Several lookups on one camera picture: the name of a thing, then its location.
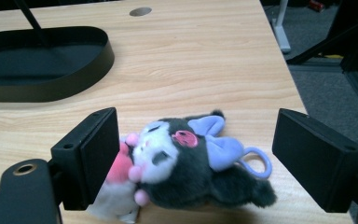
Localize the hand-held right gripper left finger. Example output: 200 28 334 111
49 106 120 211

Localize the black metal stand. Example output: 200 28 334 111
286 0 358 120

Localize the red object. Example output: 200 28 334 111
307 0 326 12

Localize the black hanger stand with tray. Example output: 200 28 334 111
0 0 116 104

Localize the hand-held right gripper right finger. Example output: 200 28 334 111
271 107 358 214

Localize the grey plush toy keychain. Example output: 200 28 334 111
87 109 278 224

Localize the white desk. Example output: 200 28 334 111
270 0 293 54

